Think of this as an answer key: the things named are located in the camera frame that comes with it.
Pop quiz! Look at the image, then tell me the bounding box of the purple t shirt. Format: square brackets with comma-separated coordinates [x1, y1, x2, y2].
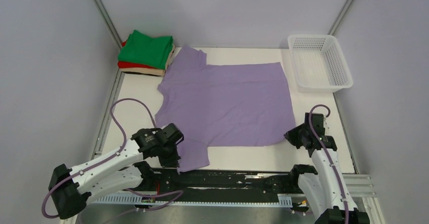
[155, 46, 296, 172]

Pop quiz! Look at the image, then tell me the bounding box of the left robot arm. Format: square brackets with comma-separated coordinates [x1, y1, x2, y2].
[48, 123, 184, 219]

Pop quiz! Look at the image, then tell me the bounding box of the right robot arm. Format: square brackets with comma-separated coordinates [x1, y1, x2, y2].
[284, 113, 370, 223]

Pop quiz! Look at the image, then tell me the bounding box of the white plastic basket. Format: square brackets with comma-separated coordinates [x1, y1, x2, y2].
[287, 34, 353, 93]

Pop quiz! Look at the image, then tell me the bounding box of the green folded t shirt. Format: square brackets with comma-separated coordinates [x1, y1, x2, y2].
[117, 30, 174, 69]

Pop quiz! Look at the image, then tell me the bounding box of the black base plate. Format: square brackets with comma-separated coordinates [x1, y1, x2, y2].
[135, 168, 302, 203]

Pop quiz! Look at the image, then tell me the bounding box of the white cable duct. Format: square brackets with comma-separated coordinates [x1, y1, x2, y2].
[93, 192, 293, 208]

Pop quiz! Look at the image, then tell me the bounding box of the aluminium frame rail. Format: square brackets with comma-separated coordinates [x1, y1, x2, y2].
[62, 169, 386, 224]

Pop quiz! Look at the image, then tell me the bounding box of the right corner metal post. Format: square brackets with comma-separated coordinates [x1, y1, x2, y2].
[328, 0, 355, 36]

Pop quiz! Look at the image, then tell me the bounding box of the corner metal post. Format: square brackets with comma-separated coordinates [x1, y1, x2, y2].
[93, 0, 122, 49]
[328, 0, 355, 36]

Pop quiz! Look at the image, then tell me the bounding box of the left corner metal post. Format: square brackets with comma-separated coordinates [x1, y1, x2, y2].
[93, 0, 122, 49]

